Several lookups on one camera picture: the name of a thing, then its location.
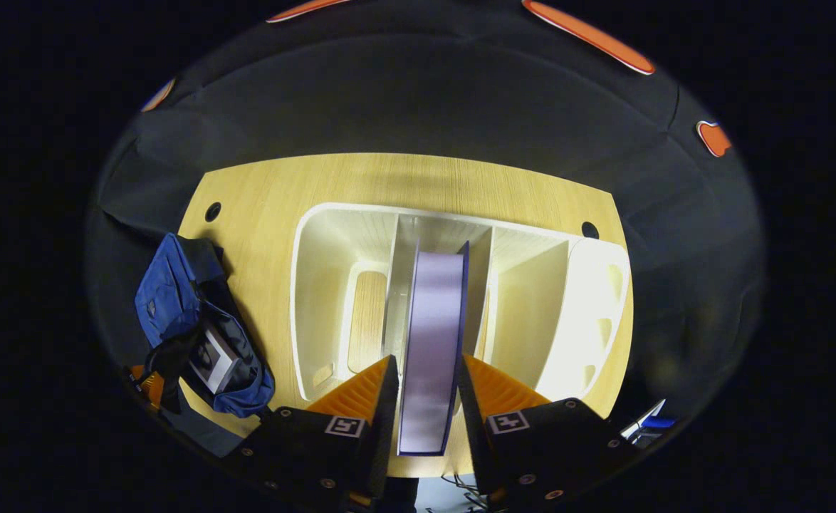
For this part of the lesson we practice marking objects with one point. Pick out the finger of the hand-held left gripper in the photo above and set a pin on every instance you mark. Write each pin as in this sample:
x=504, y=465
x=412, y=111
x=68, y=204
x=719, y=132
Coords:
x=151, y=388

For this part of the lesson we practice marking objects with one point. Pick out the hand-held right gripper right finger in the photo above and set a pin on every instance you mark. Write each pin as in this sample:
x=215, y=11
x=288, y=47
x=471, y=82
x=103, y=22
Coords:
x=471, y=420

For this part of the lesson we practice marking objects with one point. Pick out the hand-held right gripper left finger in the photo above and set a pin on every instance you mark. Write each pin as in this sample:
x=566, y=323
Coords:
x=388, y=427

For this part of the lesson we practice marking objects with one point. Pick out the white cover book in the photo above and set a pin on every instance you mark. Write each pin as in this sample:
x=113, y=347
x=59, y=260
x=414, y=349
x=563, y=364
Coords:
x=211, y=356

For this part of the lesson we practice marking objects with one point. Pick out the blue cover book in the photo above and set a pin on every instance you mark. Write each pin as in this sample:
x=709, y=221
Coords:
x=432, y=342

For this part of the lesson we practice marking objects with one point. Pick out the blue schoolbag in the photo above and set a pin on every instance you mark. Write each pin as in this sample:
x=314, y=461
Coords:
x=169, y=292

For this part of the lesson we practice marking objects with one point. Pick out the white bookshelf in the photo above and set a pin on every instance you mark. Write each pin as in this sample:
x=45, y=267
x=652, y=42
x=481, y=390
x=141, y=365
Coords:
x=532, y=313

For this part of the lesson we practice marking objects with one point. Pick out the white device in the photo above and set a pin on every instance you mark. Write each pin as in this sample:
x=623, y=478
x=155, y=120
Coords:
x=642, y=420

